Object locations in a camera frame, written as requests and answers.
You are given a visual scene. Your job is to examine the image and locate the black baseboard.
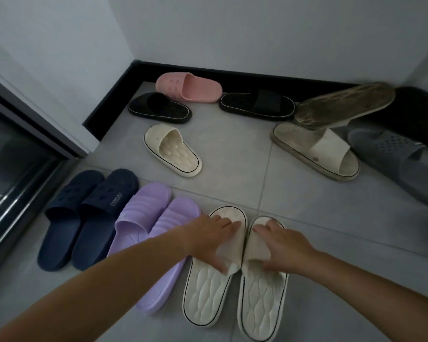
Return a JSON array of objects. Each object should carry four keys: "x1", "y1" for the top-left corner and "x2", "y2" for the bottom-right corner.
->
[{"x1": 82, "y1": 59, "x2": 361, "y2": 142}]

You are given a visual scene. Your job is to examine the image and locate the person's left hand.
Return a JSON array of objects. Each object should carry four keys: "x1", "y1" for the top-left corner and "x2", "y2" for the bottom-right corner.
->
[{"x1": 187, "y1": 214, "x2": 242, "y2": 275}]

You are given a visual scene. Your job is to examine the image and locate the black slipper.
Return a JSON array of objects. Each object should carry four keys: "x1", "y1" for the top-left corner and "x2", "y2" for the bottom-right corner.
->
[
  {"x1": 353, "y1": 86, "x2": 428, "y2": 157},
  {"x1": 127, "y1": 92, "x2": 193, "y2": 124},
  {"x1": 219, "y1": 89, "x2": 296, "y2": 121}
]

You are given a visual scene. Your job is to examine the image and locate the person's right hand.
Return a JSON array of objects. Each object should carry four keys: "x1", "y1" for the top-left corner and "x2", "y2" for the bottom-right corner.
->
[{"x1": 253, "y1": 218, "x2": 320, "y2": 276}]

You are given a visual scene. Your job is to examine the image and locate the purple slipper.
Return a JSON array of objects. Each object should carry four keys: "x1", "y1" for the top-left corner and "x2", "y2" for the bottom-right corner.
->
[
  {"x1": 134, "y1": 195, "x2": 202, "y2": 315},
  {"x1": 107, "y1": 182, "x2": 173, "y2": 259}
]

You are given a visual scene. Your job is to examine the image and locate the navy blue slipper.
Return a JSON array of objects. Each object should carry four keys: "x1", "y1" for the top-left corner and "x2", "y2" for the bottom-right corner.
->
[
  {"x1": 71, "y1": 168, "x2": 140, "y2": 272},
  {"x1": 37, "y1": 170, "x2": 106, "y2": 272}
]

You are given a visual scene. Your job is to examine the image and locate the cream slipper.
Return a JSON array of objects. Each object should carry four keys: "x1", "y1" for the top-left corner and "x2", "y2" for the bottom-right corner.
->
[
  {"x1": 237, "y1": 216, "x2": 290, "y2": 342},
  {"x1": 182, "y1": 205, "x2": 249, "y2": 328},
  {"x1": 270, "y1": 123, "x2": 361, "y2": 183},
  {"x1": 144, "y1": 124, "x2": 203, "y2": 179},
  {"x1": 293, "y1": 81, "x2": 396, "y2": 131}
]

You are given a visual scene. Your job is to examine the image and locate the grey perforated slipper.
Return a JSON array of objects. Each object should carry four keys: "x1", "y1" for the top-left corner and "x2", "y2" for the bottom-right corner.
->
[{"x1": 347, "y1": 128, "x2": 428, "y2": 208}]

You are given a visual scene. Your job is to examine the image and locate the pink slipper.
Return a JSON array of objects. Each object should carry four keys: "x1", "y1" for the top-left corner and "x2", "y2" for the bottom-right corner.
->
[{"x1": 155, "y1": 72, "x2": 223, "y2": 104}]

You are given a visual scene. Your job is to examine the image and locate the person's left forearm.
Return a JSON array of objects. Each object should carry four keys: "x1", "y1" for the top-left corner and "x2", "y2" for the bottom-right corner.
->
[{"x1": 0, "y1": 224, "x2": 200, "y2": 342}]

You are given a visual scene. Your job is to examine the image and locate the person's right forearm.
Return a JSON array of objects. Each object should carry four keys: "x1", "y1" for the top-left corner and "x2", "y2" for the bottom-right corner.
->
[{"x1": 306, "y1": 245, "x2": 428, "y2": 342}]

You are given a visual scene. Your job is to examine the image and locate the metal sliding door frame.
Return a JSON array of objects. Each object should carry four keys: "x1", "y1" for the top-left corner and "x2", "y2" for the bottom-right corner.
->
[{"x1": 0, "y1": 71, "x2": 90, "y2": 282}]

